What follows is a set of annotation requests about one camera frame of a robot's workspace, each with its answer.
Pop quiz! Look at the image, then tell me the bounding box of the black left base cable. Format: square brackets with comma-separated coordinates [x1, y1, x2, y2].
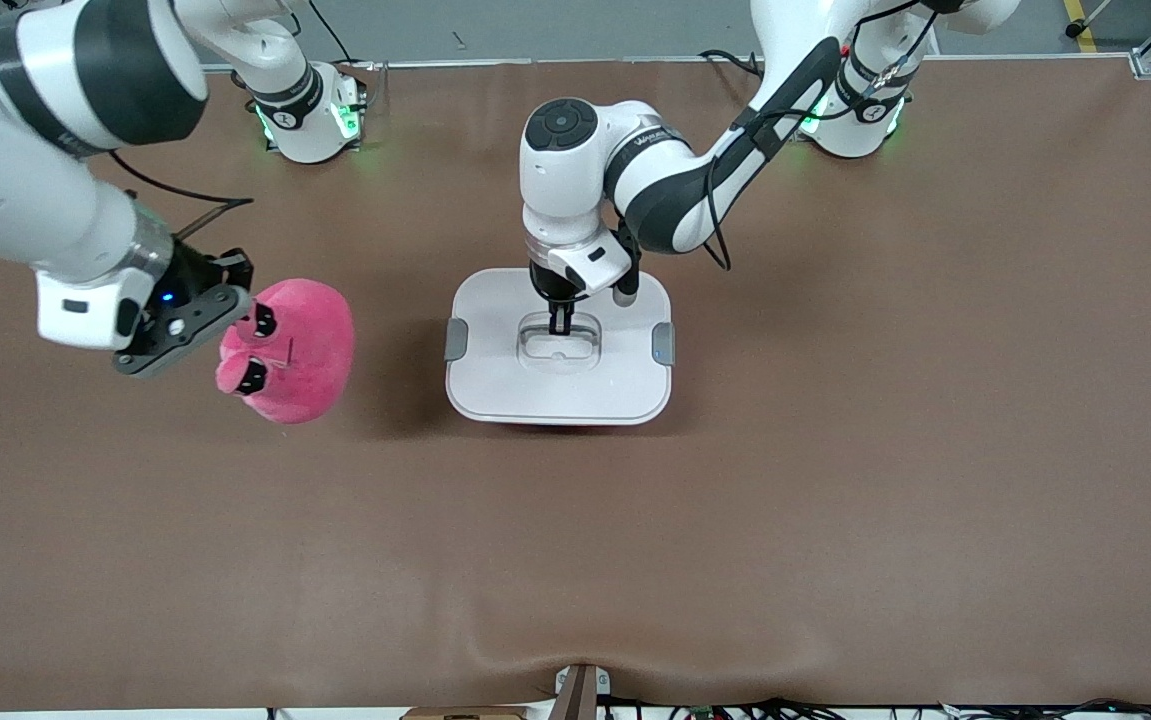
[698, 47, 768, 79]

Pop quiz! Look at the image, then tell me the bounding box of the front camera mount bracket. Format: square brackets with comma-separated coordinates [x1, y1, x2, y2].
[553, 663, 612, 720]

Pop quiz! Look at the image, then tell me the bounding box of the black caster with rod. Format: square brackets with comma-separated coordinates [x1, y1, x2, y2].
[1064, 0, 1118, 40]

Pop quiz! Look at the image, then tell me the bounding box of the pink plush toy with eyes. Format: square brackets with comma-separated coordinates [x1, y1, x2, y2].
[215, 278, 357, 426]

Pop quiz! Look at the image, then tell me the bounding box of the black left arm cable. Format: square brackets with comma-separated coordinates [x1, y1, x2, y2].
[699, 0, 942, 274]

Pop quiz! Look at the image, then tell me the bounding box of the black base cable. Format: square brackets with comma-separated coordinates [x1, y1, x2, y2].
[308, 0, 378, 73]
[698, 47, 768, 79]

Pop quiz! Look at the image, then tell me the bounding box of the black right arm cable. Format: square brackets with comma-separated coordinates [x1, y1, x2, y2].
[108, 148, 257, 243]

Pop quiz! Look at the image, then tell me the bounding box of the white box lid with handle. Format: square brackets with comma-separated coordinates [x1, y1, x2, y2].
[444, 268, 677, 427]

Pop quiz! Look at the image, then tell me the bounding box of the black right base cable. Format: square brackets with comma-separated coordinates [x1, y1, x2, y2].
[308, 0, 378, 73]

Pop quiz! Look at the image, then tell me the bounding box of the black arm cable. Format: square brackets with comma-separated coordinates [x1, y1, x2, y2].
[699, 0, 942, 274]
[108, 148, 257, 243]

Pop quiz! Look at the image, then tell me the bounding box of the brown table mat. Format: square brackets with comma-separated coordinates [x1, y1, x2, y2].
[0, 55, 1151, 713]

